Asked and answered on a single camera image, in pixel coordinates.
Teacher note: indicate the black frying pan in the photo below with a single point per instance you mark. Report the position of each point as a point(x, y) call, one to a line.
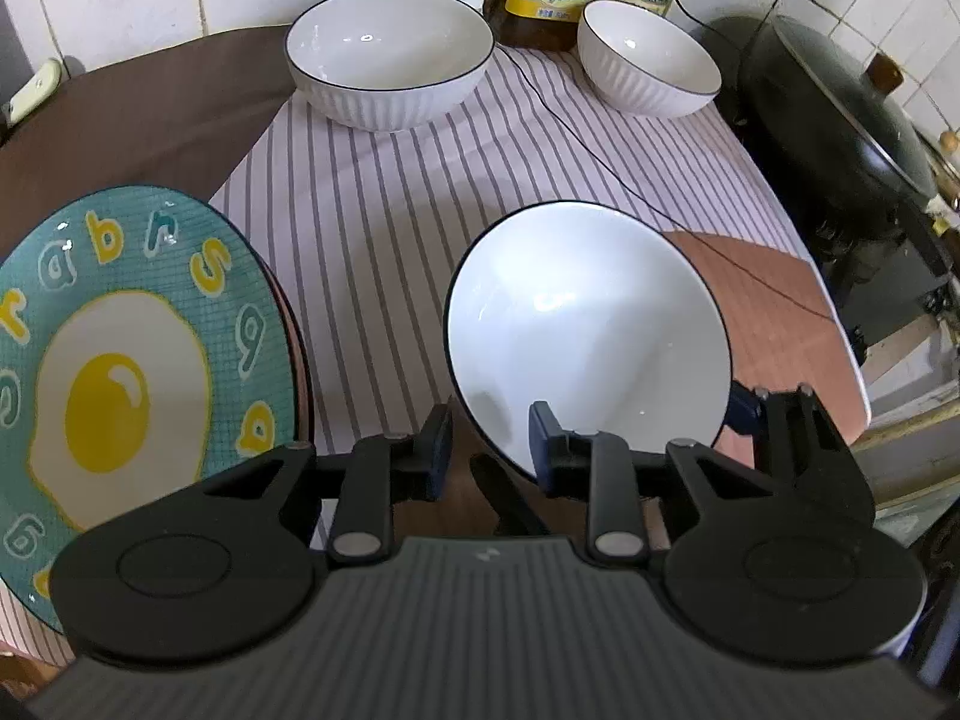
point(862, 180)

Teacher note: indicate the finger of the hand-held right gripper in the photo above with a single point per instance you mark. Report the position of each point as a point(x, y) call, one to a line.
point(748, 412)

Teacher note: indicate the striped table mat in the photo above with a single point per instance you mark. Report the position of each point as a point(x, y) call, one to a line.
point(375, 240)

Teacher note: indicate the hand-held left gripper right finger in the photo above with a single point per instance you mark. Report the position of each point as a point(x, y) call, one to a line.
point(541, 435)

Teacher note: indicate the white ribbed bowl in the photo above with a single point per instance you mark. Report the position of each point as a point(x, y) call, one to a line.
point(592, 330)
point(390, 52)
point(649, 60)

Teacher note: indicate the black gas stove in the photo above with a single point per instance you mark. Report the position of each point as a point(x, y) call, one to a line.
point(892, 270)

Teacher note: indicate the black wok with lid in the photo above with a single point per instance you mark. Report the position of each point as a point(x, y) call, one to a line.
point(840, 82)

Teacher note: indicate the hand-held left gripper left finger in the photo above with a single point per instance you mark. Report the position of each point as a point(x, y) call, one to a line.
point(439, 454)

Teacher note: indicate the teal fried egg plate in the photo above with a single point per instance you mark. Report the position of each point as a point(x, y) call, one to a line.
point(127, 405)

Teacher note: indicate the small white plastic object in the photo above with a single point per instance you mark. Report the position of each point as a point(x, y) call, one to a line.
point(34, 90)

